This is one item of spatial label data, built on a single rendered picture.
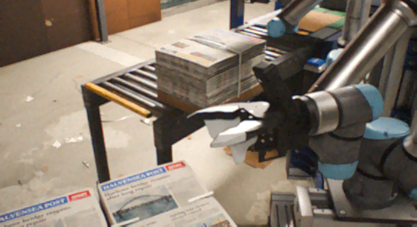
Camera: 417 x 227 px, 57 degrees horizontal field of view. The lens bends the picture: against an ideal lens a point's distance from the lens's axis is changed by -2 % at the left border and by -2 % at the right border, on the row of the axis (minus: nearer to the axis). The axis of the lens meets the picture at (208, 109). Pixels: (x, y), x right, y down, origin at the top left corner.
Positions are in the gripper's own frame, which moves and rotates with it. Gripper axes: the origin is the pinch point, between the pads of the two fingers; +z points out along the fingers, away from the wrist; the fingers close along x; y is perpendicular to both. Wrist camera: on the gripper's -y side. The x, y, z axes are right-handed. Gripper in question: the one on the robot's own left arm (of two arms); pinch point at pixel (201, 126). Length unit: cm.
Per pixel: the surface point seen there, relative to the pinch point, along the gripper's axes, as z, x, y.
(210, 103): -29, 72, 26
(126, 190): 9, 43, 35
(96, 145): 12, 128, 59
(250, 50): -51, 83, 10
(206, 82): -27, 71, 17
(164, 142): -11, 80, 42
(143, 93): -11, 109, 30
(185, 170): -10, 46, 35
